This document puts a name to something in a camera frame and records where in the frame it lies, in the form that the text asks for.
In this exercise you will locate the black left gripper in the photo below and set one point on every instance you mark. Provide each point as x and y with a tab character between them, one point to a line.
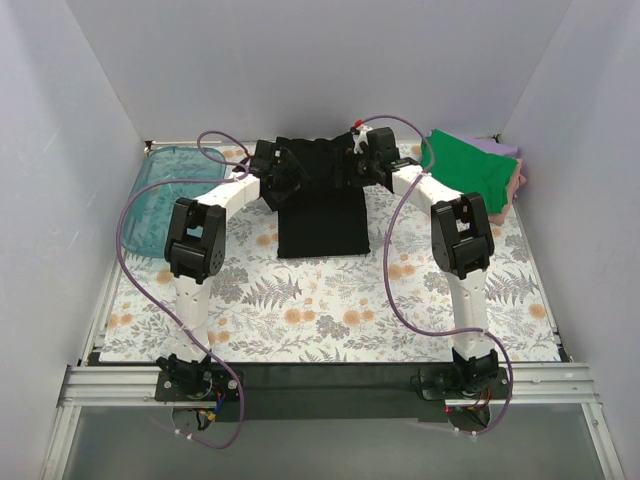
288	167

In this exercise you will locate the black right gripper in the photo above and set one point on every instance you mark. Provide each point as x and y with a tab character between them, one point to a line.
355	163

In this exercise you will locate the black t-shirt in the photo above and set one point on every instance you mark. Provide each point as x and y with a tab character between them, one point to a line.
322	220

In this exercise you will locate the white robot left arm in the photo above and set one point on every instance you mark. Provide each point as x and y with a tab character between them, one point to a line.
195	251

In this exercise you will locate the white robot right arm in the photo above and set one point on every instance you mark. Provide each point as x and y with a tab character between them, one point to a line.
461	243

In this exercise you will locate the green folded t-shirt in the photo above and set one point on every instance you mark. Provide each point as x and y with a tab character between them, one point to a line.
467	169

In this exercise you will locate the lavender folded t-shirt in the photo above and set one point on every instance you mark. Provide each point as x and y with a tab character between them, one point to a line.
491	146

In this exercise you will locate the pink folded t-shirt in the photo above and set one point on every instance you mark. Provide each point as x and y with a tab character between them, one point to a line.
516	181

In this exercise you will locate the floral patterned table mat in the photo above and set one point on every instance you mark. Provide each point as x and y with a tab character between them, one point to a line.
333	309

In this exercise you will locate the teal transparent plastic tray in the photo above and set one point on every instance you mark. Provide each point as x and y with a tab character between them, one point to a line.
146	225

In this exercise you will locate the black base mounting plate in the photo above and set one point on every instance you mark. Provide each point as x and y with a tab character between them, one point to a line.
325	391

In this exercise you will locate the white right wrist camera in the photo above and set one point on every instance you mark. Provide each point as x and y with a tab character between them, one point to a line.
359	134

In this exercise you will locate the aluminium frame rail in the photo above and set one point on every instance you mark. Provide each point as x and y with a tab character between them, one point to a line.
556	383

